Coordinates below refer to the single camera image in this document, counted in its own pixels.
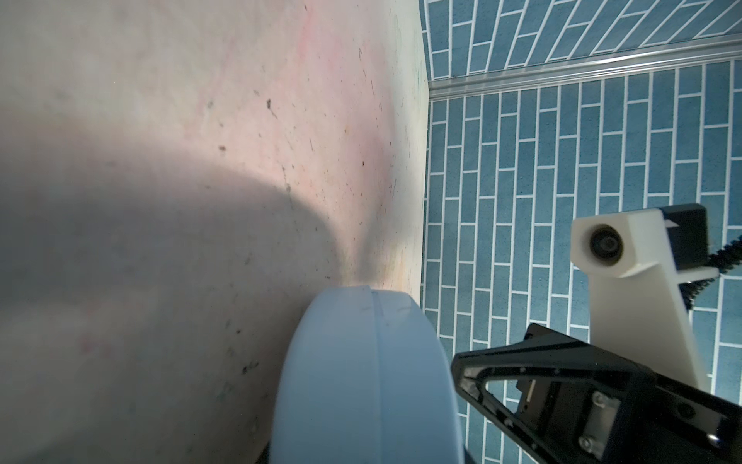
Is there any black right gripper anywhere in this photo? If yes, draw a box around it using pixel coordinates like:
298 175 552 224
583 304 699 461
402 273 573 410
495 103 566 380
451 324 741 464

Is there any light blue alarm clock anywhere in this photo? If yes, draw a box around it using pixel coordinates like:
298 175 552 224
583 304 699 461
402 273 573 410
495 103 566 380
270 286 465 463

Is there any black corrugated cable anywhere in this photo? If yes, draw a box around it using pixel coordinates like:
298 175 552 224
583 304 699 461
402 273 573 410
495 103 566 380
680 234 742 309

